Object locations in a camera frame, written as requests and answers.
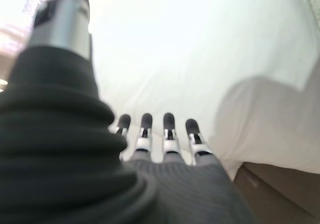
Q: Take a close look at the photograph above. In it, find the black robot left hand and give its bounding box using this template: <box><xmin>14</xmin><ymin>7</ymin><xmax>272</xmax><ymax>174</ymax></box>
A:
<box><xmin>0</xmin><ymin>0</ymin><xmax>256</xmax><ymax>224</ymax></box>

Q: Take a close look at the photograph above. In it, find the white duvet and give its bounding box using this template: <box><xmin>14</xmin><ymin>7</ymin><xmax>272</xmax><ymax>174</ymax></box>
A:
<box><xmin>82</xmin><ymin>0</ymin><xmax>320</xmax><ymax>154</ymax></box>

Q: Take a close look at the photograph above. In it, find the white fitted mattress sheet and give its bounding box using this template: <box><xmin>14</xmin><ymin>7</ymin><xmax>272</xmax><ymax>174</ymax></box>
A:
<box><xmin>207</xmin><ymin>58</ymin><xmax>320</xmax><ymax>182</ymax></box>

